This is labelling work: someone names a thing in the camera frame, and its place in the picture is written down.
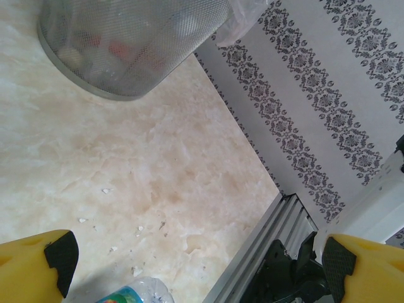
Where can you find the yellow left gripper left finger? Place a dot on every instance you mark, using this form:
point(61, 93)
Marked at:
point(25, 271)

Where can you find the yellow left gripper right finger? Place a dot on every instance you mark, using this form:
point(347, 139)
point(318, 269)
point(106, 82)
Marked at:
point(372, 271)

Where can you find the clear bottle colourful label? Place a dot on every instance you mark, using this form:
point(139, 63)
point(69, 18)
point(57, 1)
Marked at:
point(142, 292)

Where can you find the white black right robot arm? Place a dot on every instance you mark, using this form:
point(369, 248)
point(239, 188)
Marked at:
point(363, 205)

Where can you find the grey metal mesh bin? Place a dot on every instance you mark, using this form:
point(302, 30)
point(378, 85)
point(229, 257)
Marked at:
point(126, 47)

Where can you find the clear plastic bin liner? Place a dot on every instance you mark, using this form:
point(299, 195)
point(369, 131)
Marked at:
point(243, 22)

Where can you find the aluminium mounting rail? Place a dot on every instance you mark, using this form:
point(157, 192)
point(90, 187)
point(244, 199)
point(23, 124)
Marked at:
point(252, 252)

